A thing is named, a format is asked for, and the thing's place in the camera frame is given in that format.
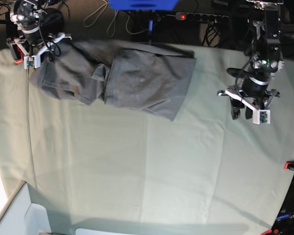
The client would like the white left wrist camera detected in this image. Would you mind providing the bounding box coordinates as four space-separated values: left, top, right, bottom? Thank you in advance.
252 110 271 125

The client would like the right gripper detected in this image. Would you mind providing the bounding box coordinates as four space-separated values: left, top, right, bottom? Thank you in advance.
14 32 72 57

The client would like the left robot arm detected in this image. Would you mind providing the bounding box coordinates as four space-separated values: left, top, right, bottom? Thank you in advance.
218 0 284 124

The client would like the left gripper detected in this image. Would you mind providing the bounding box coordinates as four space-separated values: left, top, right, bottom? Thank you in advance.
217 78 281 120

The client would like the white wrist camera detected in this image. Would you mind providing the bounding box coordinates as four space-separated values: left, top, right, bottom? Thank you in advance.
24 55 41 70
252 110 271 125

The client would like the black round base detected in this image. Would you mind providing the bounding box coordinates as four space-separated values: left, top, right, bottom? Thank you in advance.
39 8 64 40

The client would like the blue box top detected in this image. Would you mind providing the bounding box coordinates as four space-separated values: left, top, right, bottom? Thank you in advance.
108 0 178 11

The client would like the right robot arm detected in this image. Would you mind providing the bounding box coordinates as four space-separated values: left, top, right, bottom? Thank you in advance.
5 0 65 63

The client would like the black power strip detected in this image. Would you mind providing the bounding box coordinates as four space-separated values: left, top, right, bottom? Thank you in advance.
175 12 229 24

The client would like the white bin corner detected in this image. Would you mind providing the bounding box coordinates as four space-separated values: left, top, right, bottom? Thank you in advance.
0 181 52 235

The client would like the grey t-shirt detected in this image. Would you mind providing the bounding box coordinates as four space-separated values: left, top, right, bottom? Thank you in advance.
30 40 196 120

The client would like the red black clamp left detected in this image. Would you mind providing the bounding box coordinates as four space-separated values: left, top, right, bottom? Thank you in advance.
6 38 24 64

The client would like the red clamp bottom right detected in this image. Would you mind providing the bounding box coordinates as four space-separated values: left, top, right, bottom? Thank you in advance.
261 228 280 235

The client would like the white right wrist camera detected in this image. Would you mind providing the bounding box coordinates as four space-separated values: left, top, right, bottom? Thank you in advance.
24 55 41 70

